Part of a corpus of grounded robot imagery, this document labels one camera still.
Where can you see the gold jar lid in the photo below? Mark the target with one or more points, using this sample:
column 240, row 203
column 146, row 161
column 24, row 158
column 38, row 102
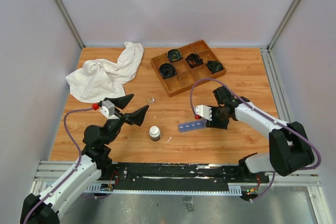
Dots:
column 151, row 100

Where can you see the wooden compartment tray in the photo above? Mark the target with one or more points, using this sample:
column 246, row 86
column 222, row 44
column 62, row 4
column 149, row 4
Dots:
column 186, row 76

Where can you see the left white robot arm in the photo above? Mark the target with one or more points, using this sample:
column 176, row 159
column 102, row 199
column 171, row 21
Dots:
column 93, row 162

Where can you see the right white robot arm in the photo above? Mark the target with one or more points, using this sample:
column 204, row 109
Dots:
column 289, row 150

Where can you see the rolled belt right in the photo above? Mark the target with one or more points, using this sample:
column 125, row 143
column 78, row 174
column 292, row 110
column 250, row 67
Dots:
column 214, row 66

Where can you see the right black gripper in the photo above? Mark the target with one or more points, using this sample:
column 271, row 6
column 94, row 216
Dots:
column 214, row 123

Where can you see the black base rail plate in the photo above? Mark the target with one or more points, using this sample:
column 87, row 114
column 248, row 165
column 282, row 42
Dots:
column 175, row 177

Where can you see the white crumpled cloth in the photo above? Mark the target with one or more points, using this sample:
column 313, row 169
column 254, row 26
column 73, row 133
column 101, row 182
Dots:
column 100, row 78

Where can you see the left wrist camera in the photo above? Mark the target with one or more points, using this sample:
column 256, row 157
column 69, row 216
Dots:
column 108, row 110

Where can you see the rolled belt middle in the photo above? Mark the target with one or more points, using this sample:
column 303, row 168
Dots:
column 194, row 60

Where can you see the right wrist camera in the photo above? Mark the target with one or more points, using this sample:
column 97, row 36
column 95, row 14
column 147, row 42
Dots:
column 203, row 111

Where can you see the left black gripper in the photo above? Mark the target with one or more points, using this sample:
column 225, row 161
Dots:
column 136, row 117

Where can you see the blue weekly pill organizer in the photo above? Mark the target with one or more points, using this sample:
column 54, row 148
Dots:
column 191, row 126

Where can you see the white cap dark bottle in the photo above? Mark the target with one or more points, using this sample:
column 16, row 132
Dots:
column 154, row 133

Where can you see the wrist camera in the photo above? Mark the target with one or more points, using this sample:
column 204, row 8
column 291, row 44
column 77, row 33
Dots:
column 108, row 110
column 203, row 111

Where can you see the rolled belt back left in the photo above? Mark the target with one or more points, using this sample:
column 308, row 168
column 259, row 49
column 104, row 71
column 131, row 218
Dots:
column 174, row 55

